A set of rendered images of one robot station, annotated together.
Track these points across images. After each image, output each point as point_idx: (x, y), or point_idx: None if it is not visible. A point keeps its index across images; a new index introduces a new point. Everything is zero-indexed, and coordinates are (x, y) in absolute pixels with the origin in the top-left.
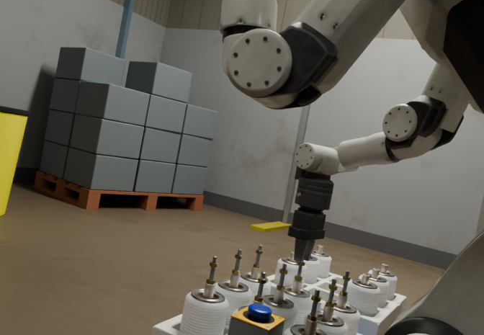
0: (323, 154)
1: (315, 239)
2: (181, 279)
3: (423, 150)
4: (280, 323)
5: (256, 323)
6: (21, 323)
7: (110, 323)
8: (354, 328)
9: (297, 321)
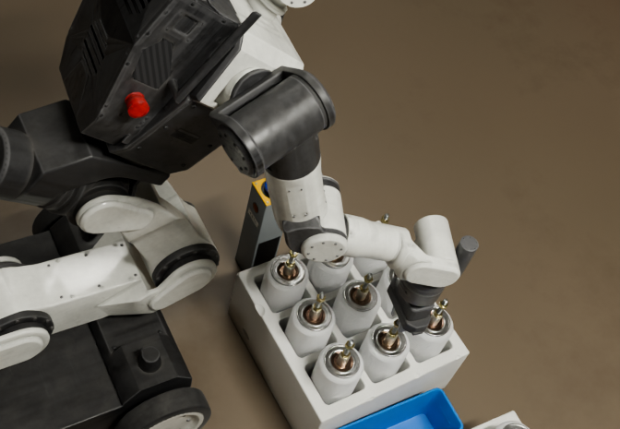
0: (420, 234)
1: (395, 310)
2: None
3: None
4: (262, 200)
5: (262, 180)
6: (519, 225)
7: (520, 299)
8: (316, 368)
9: (362, 343)
